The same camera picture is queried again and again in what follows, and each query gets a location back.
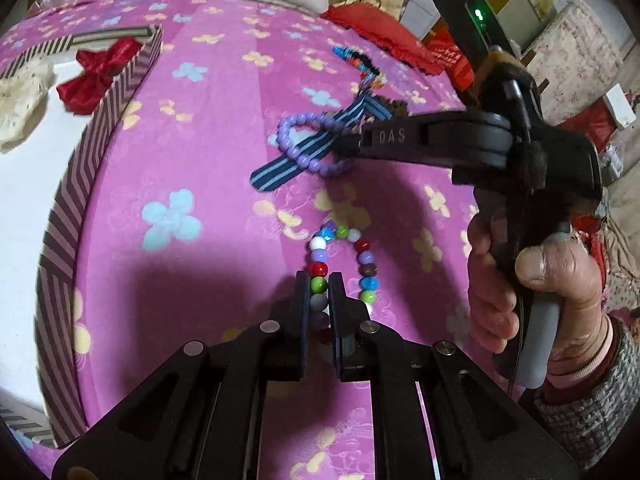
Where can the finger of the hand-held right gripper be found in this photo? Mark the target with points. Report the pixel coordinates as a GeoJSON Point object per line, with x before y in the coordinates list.
{"type": "Point", "coordinates": [390, 137]}

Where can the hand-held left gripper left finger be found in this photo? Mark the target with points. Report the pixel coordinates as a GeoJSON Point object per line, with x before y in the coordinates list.
{"type": "Point", "coordinates": [300, 310]}

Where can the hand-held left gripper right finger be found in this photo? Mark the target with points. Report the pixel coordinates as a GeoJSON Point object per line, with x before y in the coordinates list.
{"type": "Point", "coordinates": [336, 310]}

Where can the blue striped ribbon band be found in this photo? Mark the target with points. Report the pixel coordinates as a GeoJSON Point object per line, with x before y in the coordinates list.
{"type": "Point", "coordinates": [280, 170]}

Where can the striped jewelry box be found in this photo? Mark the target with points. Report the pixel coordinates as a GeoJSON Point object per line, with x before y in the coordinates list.
{"type": "Point", "coordinates": [65, 210]}

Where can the person's right forearm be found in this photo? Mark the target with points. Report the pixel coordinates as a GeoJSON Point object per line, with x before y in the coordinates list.
{"type": "Point", "coordinates": [590, 400]}

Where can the person's right hand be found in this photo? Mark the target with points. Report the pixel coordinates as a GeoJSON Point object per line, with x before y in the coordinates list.
{"type": "Point", "coordinates": [560, 270]}

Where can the white box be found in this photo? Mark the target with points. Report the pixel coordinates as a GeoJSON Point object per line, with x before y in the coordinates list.
{"type": "Point", "coordinates": [620, 107]}

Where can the red paper bag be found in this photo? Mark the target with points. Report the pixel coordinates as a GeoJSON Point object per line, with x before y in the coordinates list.
{"type": "Point", "coordinates": [450, 57]}

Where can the floral mattress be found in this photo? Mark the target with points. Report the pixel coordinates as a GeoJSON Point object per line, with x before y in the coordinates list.
{"type": "Point", "coordinates": [575, 55]}

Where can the red fringed cushion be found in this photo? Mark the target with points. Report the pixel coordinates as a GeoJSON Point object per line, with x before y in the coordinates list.
{"type": "Point", "coordinates": [380, 30]}

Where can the purple floral bedsheet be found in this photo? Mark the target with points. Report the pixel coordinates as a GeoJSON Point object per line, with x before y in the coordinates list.
{"type": "Point", "coordinates": [200, 135]}

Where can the red bow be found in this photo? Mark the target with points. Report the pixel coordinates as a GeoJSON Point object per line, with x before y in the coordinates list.
{"type": "Point", "coordinates": [97, 72]}

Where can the white lace flower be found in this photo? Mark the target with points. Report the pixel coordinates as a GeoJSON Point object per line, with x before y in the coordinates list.
{"type": "Point", "coordinates": [20, 105]}

